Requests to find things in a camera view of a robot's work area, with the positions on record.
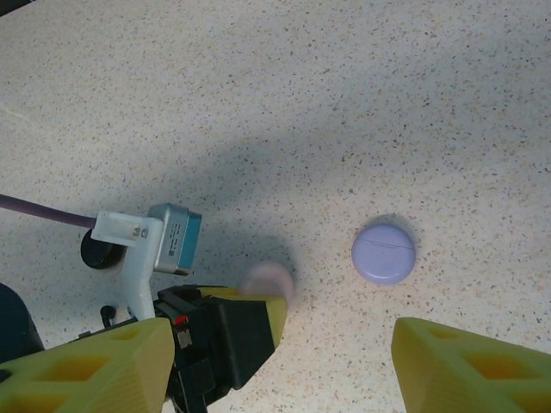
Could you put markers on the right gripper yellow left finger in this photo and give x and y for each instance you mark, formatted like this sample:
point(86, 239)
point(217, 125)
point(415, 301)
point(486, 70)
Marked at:
point(86, 378)

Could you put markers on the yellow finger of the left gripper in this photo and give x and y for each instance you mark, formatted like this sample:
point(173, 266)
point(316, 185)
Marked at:
point(241, 335)

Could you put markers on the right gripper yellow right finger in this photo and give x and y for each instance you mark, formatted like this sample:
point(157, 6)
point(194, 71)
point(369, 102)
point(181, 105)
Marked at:
point(473, 378)

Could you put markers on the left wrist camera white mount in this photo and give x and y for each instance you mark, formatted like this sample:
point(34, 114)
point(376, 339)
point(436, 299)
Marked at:
point(176, 241)

